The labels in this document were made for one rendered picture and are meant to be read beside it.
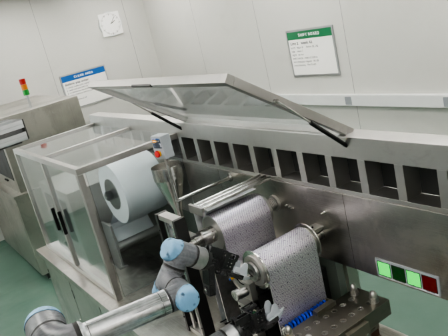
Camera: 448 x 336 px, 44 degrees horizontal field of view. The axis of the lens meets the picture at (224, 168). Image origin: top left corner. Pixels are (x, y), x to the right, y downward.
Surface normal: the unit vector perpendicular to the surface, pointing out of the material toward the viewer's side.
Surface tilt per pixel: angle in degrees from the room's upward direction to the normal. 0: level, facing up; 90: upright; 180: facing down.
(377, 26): 90
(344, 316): 0
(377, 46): 90
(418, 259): 90
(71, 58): 90
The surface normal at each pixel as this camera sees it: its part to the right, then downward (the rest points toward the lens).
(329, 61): -0.80, 0.34
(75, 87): 0.56, 0.11
